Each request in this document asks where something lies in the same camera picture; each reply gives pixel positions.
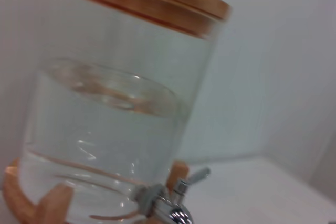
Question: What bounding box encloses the chrome faucet tap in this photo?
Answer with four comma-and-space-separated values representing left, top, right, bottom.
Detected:
136, 166, 212, 224

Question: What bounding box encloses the clear glass water dispenser jar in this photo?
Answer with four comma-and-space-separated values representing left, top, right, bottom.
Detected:
19, 3, 224, 222

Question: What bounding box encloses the wooden jar lid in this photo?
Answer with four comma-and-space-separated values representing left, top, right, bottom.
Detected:
69, 0, 233, 40

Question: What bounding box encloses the wooden dispenser stand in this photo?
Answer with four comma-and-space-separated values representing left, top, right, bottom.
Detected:
2, 157, 190, 224

